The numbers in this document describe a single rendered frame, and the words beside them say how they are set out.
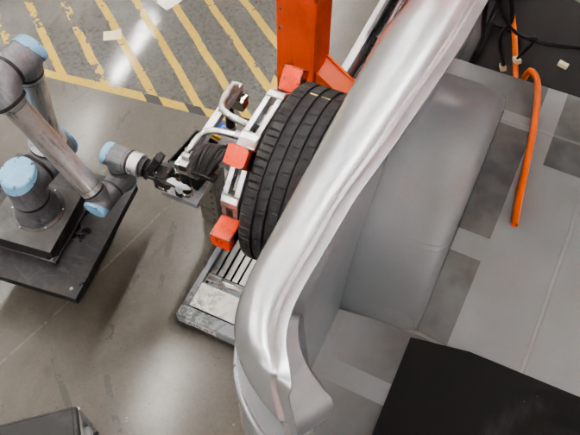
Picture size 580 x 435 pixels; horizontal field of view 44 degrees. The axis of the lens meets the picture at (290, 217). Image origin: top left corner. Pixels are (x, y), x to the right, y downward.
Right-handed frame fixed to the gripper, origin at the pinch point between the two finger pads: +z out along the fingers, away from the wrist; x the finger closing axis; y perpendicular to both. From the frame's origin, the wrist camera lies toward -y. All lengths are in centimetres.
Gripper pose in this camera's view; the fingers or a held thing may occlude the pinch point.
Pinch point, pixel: (190, 182)
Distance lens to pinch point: 255.7
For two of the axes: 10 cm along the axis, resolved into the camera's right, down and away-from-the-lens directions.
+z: 9.1, 3.6, -2.2
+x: -4.2, 7.6, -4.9
